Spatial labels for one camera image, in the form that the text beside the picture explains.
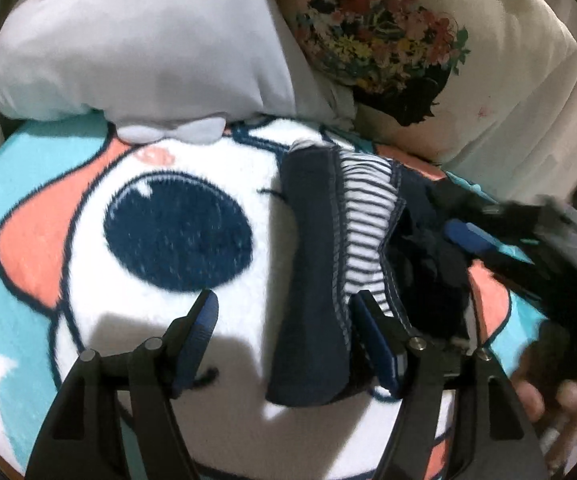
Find beige plush cloth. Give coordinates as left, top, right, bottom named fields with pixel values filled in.
left=443, top=0, right=577, bottom=206

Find navy striped pants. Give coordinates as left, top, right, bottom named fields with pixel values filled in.
left=266, top=141, right=474, bottom=407

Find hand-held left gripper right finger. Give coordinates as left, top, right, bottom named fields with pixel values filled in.
left=351, top=291, right=544, bottom=480

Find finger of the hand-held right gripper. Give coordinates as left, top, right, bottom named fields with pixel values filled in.
left=443, top=219, right=536, bottom=275
left=435, top=180, right=516, bottom=223

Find printed turquoise fleece blanket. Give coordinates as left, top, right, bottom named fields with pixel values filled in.
left=0, top=115, right=569, bottom=480

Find cream floral print pillow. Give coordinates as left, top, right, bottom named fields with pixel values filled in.
left=268, top=0, right=577, bottom=171

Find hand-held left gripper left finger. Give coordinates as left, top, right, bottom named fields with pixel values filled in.
left=26, top=290, right=219, bottom=480

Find person's right hand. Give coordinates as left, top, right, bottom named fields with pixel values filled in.
left=511, top=374, right=577, bottom=428

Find white grey plush toy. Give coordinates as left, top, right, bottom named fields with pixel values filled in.
left=0, top=0, right=359, bottom=145

